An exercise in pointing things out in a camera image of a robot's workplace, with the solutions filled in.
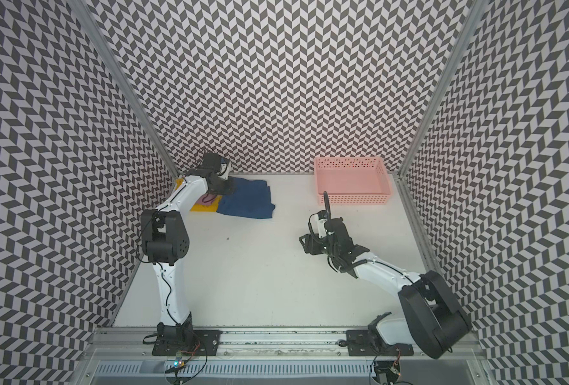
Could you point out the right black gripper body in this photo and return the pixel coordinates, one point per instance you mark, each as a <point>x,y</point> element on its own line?
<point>319,246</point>

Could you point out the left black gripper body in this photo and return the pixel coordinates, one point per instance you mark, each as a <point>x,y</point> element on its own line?
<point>224,187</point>

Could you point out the blue mickey t-shirt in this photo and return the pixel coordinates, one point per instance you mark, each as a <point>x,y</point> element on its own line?
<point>250,199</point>

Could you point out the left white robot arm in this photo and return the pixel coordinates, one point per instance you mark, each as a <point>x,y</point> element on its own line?
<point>164,240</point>

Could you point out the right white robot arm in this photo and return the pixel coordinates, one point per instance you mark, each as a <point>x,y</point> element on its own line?
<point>430,317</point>

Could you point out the folded pink t-shirt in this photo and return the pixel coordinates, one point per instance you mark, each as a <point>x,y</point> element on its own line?
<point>207,199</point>

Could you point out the folded yellow t-shirt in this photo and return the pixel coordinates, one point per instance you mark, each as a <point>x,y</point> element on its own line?
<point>211,208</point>

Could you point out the pink plastic basket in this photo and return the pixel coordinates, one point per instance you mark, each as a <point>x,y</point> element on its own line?
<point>352,180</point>

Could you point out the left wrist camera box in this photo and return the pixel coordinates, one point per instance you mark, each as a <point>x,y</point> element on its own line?
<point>225,168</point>

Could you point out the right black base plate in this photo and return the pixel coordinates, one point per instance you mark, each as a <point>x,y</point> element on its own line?
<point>364,343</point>

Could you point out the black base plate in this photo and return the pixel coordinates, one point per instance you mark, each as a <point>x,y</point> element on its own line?
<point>364,343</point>
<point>198,342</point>

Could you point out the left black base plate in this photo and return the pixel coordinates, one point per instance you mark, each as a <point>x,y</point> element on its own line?
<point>198,342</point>

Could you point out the aluminium front rail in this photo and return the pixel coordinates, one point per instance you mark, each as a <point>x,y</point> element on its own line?
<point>122,355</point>

